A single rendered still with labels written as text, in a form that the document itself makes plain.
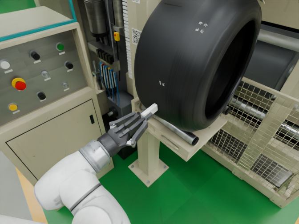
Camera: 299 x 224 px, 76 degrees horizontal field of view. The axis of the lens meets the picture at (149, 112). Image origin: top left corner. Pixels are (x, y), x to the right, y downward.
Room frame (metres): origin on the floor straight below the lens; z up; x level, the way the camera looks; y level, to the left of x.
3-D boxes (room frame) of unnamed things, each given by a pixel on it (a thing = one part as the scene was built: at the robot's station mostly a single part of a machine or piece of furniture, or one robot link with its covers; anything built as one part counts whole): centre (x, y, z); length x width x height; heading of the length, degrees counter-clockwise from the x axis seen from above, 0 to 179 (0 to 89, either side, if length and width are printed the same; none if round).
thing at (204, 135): (0.74, -0.18, 0.80); 0.37 x 0.36 x 0.02; 134
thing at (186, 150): (0.65, -0.08, 0.83); 0.36 x 0.09 x 0.06; 44
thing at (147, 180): (0.91, 0.01, 0.01); 0.27 x 0.27 x 0.02; 44
